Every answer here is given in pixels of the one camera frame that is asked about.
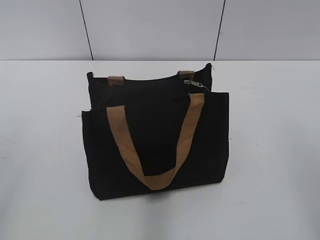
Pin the silver metal zipper pull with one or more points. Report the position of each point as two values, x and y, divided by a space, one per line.
196 84

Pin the black tote bag tan handles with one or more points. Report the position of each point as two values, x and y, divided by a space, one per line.
145 136

